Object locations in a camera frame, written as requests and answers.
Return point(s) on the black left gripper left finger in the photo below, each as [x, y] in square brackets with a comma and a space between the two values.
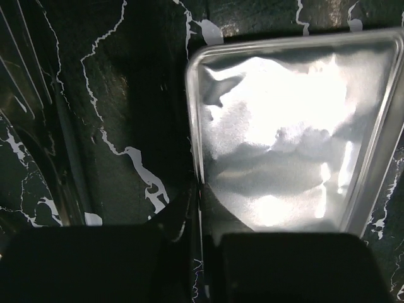
[149, 262]

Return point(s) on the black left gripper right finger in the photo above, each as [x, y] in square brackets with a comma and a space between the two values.
[245, 266]

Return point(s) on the metal serving tongs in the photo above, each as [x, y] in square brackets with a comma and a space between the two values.
[36, 106]

